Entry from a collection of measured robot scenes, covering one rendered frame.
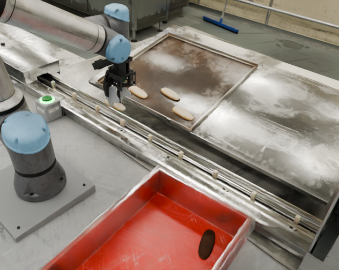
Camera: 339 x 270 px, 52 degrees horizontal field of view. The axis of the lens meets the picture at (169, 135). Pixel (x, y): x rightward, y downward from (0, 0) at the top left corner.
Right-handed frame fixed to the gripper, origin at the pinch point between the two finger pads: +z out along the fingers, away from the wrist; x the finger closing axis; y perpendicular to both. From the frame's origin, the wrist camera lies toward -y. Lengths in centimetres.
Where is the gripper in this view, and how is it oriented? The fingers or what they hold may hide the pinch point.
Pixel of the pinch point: (115, 100)
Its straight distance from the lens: 131.5
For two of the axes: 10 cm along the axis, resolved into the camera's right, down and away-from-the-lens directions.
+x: 6.2, -4.4, 6.5
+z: -0.7, 7.9, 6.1
